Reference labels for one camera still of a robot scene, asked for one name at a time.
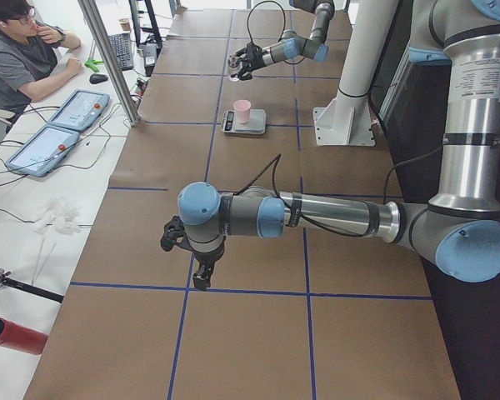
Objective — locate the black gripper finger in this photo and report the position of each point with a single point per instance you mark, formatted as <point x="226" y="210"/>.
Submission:
<point x="202" y="277"/>

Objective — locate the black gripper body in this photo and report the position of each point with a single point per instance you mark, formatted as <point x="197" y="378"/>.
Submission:
<point x="256" y="57"/>
<point x="208" y="258"/>

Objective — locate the clear glass sauce bottle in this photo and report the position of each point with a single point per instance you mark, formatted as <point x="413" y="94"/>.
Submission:
<point x="233" y="68"/>

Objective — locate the pink plastic cup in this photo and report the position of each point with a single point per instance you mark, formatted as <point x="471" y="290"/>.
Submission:
<point x="242" y="109"/>

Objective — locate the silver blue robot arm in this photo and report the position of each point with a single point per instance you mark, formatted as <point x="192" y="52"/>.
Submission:
<point x="458" y="230"/>
<point x="304" y="37"/>

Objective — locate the crumpled white tissue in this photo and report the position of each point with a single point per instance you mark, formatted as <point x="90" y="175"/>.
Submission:
<point x="59" y="213"/>

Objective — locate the black keyboard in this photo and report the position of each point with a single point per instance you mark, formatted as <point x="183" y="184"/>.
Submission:
<point x="121" y="44"/>

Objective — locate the lower blue teach pendant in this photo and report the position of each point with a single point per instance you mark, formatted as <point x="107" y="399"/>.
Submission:
<point x="43" y="151"/>

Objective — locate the blue teach pendant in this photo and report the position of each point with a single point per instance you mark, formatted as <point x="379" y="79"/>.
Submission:
<point x="43" y="151"/>
<point x="79" y="112"/>

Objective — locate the upper blue teach pendant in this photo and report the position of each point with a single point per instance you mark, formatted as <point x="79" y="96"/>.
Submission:
<point x="79" y="112"/>

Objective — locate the black computer mouse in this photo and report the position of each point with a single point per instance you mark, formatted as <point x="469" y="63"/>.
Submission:
<point x="97" y="78"/>

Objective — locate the red cylinder bottle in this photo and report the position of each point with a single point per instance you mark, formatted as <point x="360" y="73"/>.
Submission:
<point x="20" y="338"/>

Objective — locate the person in grey shirt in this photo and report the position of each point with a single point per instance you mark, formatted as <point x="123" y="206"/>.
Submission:
<point x="27" y="57"/>

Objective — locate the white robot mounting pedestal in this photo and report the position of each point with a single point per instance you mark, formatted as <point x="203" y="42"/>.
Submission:
<point x="346" y="120"/>

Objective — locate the aluminium frame post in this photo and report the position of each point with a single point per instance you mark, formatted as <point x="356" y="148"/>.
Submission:
<point x="95" y="23"/>

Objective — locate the black camera tripod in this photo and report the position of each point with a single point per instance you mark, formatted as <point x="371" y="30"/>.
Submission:
<point x="6" y="281"/>

